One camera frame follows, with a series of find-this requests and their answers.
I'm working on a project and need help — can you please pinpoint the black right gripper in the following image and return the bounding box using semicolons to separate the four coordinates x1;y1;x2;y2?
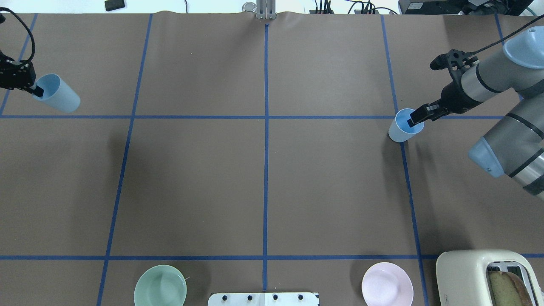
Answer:
407;50;481;128

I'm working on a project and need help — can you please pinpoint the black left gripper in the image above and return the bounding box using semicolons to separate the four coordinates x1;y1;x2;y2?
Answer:
0;52;44;97

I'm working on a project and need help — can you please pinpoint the light blue cup robot-left side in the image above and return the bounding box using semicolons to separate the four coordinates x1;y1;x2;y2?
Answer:
34;74;80;113

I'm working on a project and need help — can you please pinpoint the light blue cup robot-right side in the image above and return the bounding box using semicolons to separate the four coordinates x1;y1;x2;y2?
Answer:
387;108;424;143

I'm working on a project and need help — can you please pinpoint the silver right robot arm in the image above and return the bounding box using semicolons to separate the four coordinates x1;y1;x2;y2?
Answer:
403;25;544;199

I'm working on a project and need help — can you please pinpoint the black smartphone on table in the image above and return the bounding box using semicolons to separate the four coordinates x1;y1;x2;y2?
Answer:
104;0;126;12

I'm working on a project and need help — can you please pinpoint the cream two-slot toaster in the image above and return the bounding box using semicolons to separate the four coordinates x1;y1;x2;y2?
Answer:
436;249;543;306

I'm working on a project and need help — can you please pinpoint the pink plastic bowl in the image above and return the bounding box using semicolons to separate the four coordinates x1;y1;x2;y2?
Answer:
361;262;414;306

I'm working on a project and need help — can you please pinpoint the toasted bread slice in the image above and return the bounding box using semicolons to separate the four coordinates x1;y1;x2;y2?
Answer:
488;271;533;306

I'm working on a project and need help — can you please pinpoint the green plastic bowl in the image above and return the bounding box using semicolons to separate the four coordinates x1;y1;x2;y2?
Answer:
133;265;188;306

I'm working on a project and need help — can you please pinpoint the aluminium frame post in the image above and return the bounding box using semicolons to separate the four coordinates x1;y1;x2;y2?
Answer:
255;0;277;20

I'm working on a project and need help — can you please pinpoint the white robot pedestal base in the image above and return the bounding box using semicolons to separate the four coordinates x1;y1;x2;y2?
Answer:
207;292;320;306

